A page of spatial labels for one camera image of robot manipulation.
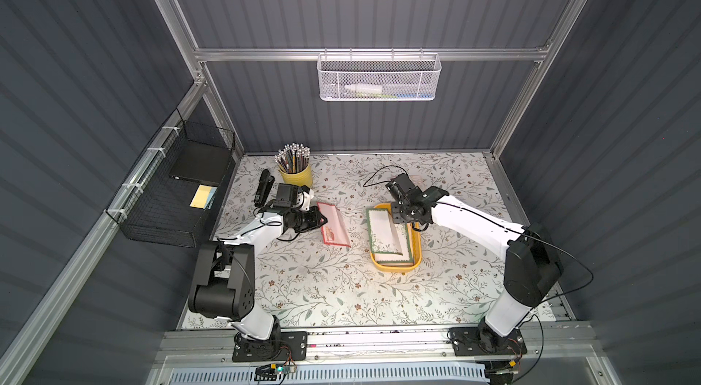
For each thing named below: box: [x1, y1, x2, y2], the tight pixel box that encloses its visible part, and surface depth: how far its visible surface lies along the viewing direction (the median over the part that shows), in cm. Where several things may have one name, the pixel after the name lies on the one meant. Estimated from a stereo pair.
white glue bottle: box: [344, 83, 383, 95], surface depth 93 cm
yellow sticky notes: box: [188, 184, 219, 210], surface depth 77 cm
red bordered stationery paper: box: [317, 201, 352, 248], surface depth 95 cm
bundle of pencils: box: [273, 142, 311, 174], surface depth 99 cm
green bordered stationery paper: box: [366, 208, 414, 263], surface depth 92 cm
